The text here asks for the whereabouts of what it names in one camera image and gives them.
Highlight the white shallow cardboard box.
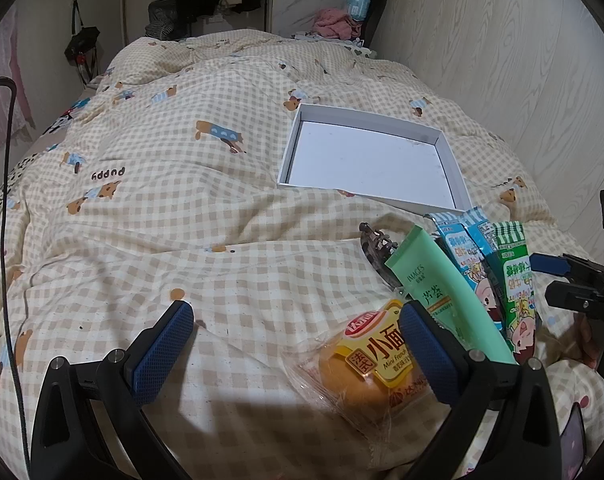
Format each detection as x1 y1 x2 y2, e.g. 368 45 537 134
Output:
277 103 470 215

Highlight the packaged bread bun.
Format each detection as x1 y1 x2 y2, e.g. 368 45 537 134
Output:
284 299 433 441

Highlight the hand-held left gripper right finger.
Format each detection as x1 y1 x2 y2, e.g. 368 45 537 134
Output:
399 302 575 480

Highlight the white heart print pillow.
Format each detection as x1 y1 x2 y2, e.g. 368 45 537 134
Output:
292 30 375 58

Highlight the dark hair claw clip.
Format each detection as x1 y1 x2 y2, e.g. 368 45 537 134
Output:
359 222 407 291

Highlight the checked bear print blanket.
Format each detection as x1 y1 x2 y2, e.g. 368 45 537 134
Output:
0 30 604 480

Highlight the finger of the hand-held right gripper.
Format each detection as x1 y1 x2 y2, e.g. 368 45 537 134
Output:
544 279 604 317
530 253 604 277

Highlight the grey striped cloth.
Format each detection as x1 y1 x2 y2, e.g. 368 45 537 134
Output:
147 0 193 41

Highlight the green snack packet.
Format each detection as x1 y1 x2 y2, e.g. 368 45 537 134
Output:
484 221 538 361

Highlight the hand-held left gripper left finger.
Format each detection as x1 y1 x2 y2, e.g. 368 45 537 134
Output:
29 300 195 480

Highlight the pink curtain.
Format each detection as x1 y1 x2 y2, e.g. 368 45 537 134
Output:
0 7 35 161

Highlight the person's right hand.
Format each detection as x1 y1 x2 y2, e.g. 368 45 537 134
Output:
576 310 604 371

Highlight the black cable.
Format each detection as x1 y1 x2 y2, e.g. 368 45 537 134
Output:
0 76 33 466

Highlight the pink crumpled cloth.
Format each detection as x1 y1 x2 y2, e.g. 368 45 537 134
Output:
314 8 363 41

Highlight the green cream tube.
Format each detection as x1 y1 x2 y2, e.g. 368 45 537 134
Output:
384 225 517 366

